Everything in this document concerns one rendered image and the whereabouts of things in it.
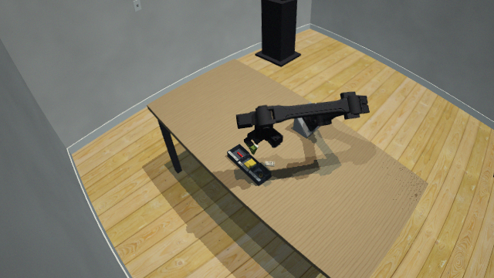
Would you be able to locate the dark blue rack of labelled bins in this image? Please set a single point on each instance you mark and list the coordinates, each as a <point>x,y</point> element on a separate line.
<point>257,169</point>

